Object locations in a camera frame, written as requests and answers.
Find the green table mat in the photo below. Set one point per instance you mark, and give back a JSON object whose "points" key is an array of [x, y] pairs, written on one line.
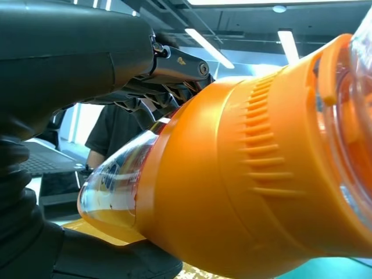
{"points": [[334, 269]]}

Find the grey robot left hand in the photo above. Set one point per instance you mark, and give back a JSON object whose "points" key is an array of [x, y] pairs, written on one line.
{"points": [[72, 57]]}

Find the person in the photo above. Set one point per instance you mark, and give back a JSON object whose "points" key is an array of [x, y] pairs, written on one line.
{"points": [[113, 129]]}

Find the round ceiling light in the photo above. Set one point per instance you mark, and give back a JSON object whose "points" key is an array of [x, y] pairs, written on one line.
{"points": [[279, 8]]}

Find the long ceiling light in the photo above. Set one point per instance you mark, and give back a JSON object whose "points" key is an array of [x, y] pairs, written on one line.
{"points": [[288, 46], [209, 48]]}

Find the black laptop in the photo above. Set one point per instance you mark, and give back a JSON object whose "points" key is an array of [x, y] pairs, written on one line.
{"points": [[43, 160]]}

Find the orange detergent bottle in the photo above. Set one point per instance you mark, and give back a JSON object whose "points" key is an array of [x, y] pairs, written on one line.
{"points": [[203, 173]]}

